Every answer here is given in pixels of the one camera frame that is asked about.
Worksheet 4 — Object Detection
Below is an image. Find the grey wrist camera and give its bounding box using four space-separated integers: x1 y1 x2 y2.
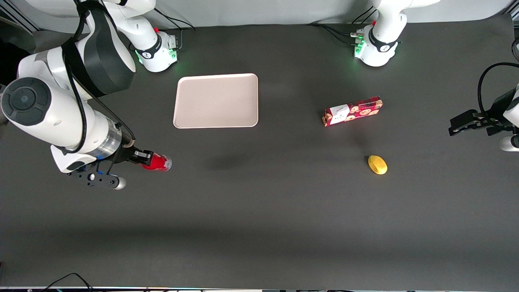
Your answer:
68 168 127 190
500 135 519 152

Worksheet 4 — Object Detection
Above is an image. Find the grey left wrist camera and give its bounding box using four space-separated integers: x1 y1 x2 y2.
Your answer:
500 135 519 152

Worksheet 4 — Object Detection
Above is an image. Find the yellow lemon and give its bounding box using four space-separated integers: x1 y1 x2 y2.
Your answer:
368 155 388 175

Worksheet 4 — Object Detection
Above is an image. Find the red soda can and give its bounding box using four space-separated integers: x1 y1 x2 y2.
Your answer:
142 153 172 172

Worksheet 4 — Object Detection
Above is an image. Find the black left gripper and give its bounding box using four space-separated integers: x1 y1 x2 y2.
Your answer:
448 87 516 137

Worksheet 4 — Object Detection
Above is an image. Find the red cookie box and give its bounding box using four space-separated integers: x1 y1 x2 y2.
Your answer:
322 96 384 127

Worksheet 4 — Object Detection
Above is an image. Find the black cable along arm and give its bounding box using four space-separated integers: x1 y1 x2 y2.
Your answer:
61 0 136 155

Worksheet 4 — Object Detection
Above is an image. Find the black cable at table edge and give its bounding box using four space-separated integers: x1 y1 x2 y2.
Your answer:
41 273 94 292

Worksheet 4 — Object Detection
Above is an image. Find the black looped cable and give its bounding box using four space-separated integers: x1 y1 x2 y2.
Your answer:
477 62 519 118

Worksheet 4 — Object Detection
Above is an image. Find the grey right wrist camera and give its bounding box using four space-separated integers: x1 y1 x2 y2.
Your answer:
68 168 127 190

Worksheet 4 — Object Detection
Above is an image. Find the black base cable bundle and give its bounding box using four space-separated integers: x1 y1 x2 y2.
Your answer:
307 6 375 46

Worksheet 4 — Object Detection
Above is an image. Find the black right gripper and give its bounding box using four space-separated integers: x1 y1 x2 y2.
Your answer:
109 140 154 165

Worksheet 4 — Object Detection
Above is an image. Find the aluminium frame rail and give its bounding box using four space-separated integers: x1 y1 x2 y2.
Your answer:
0 0 41 33

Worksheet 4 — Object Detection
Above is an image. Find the black thin base cable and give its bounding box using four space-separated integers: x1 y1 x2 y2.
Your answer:
153 7 196 31

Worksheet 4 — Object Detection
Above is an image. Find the beige plastic tray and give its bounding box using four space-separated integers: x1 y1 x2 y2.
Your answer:
173 73 259 129

